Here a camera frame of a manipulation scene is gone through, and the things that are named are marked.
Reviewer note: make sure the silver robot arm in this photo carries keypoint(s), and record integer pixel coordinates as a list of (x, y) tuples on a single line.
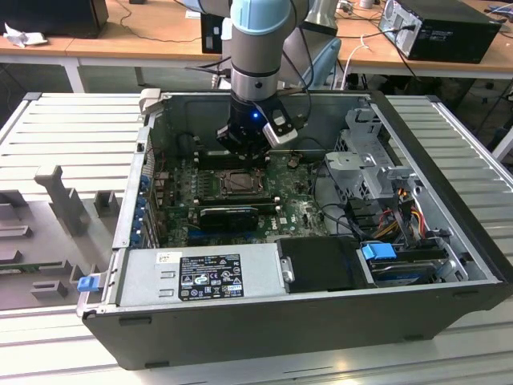
[(252, 60)]

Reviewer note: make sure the CPU socket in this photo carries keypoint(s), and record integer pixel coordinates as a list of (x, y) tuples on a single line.
[(219, 184)]

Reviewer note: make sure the blue slot clip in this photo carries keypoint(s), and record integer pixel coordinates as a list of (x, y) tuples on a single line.
[(138, 236), (141, 210), (144, 182)]

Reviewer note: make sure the round coin battery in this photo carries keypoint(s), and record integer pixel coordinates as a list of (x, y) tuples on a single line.
[(293, 161)]

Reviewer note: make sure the black cylindrical component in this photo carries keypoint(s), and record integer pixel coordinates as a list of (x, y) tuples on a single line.
[(185, 144)]

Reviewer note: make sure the small black computer tower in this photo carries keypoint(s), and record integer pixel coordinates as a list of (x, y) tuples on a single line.
[(210, 36)]

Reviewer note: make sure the pale blue teach pendant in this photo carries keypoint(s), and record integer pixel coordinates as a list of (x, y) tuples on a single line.
[(328, 60)]

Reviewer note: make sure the green motherboard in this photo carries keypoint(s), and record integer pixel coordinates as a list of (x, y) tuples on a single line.
[(296, 208)]

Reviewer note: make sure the low-profile graphics card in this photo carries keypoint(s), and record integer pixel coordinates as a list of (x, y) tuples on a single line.
[(228, 218)]

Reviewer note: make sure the grey plastic case latch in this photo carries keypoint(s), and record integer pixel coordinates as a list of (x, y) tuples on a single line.
[(150, 100)]

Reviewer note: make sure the white board sticker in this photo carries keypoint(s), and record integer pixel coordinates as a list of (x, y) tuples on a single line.
[(284, 221)]

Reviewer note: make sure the grey metal drive cage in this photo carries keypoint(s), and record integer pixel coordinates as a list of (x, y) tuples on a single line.
[(352, 162)]

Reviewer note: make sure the silver shroud latch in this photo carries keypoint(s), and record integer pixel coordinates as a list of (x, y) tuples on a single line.
[(288, 270)]

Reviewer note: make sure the black plastic shroud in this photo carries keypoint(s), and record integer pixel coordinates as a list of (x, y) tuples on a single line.
[(320, 264)]

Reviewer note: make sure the white barcode label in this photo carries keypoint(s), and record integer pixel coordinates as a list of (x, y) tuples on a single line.
[(168, 258)]

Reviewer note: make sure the black power supply label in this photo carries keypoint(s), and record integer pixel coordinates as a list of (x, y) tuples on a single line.
[(210, 276)]

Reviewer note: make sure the white cup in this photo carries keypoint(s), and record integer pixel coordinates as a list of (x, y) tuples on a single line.
[(365, 3)]

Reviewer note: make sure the blue disk carrier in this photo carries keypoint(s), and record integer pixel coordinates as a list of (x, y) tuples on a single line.
[(376, 256)]

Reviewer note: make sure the grey power supply unit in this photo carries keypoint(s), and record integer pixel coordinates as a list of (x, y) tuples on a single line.
[(140, 280)]

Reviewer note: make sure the black PC case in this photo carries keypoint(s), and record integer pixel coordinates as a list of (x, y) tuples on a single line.
[(280, 333)]

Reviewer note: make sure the hard disk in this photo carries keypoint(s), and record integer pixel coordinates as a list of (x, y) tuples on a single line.
[(405, 274)]

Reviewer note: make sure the black desktop computer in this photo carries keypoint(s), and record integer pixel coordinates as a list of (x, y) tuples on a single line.
[(453, 36)]

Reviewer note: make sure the large black box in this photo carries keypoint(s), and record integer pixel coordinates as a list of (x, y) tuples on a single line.
[(52, 18)]

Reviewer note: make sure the blue release tab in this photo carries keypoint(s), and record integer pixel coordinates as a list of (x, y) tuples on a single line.
[(88, 284)]

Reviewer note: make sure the grey parts rack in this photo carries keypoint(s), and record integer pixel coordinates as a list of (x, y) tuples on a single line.
[(40, 224)]

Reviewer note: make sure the crumpled white paper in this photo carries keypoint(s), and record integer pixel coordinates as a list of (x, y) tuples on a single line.
[(24, 37)]

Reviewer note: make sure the metal disk bay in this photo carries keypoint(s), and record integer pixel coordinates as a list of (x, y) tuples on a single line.
[(455, 268)]

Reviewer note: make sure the white table leg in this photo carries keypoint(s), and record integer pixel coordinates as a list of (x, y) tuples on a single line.
[(504, 144)]

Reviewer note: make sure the green RAM stick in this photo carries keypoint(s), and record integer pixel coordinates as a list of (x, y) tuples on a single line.
[(20, 268)]

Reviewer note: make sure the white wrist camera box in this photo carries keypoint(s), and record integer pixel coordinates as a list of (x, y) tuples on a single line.
[(280, 134)]

